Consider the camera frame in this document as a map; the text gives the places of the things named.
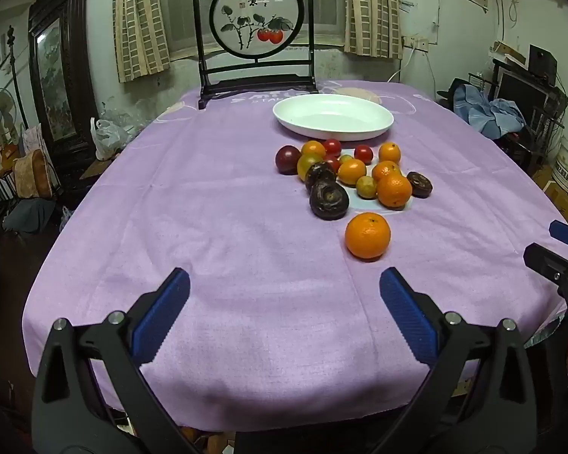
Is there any green and orange tomato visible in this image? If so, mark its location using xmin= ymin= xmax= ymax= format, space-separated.
xmin=296 ymin=152 xmax=324 ymax=182

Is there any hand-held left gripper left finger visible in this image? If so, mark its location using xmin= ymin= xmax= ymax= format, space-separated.
xmin=31 ymin=267 xmax=218 ymax=454

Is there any white cable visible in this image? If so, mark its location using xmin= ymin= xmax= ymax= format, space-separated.
xmin=388 ymin=50 xmax=416 ymax=83

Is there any purple tablecloth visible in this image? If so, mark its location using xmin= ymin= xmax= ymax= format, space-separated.
xmin=23 ymin=80 xmax=568 ymax=431

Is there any blue cloth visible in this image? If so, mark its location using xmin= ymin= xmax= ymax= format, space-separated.
xmin=453 ymin=84 xmax=526 ymax=139

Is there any black monitor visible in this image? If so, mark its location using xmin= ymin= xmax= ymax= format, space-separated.
xmin=495 ymin=64 xmax=557 ymax=119

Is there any yellow-green tomato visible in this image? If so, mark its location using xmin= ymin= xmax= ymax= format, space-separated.
xmin=355 ymin=176 xmax=378 ymax=200

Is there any dark brown water chestnut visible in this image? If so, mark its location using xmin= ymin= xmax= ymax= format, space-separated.
xmin=406 ymin=171 xmax=433 ymax=199
xmin=305 ymin=162 xmax=338 ymax=194
xmin=309 ymin=180 xmax=350 ymax=221

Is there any standing fan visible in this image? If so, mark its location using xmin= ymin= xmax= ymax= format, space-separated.
xmin=0 ymin=87 xmax=29 ymax=152

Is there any black framed persimmon table screen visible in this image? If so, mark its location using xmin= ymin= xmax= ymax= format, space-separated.
xmin=192 ymin=0 xmax=319 ymax=109

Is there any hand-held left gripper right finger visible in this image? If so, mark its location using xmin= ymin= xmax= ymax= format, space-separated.
xmin=374 ymin=267 xmax=538 ymax=454

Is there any beige checked curtain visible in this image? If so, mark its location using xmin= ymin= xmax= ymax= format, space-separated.
xmin=345 ymin=0 xmax=404 ymax=60
xmin=112 ymin=0 xmax=171 ymax=83

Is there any dark wooden framed picture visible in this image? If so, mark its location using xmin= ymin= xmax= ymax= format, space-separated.
xmin=27 ymin=0 xmax=98 ymax=152

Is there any white plastic bag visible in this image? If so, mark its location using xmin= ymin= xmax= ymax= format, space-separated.
xmin=91 ymin=117 xmax=133 ymax=162

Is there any large orange mandarin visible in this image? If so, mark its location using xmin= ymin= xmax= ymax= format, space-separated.
xmin=345 ymin=213 xmax=392 ymax=260

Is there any black box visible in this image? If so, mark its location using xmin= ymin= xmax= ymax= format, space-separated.
xmin=529 ymin=45 xmax=558 ymax=87

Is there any white oval plate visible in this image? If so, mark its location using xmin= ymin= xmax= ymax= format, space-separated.
xmin=273 ymin=94 xmax=395 ymax=141

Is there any dark red tomato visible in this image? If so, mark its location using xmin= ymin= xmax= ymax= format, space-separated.
xmin=275 ymin=145 xmax=302 ymax=176

